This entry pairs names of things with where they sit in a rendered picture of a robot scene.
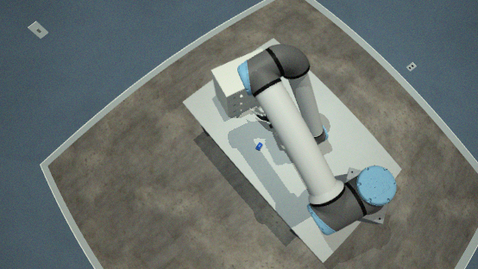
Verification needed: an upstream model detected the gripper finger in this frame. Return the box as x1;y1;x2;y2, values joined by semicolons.
249;107;267;121

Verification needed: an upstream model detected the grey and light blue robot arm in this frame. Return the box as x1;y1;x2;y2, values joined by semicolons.
237;44;397;235

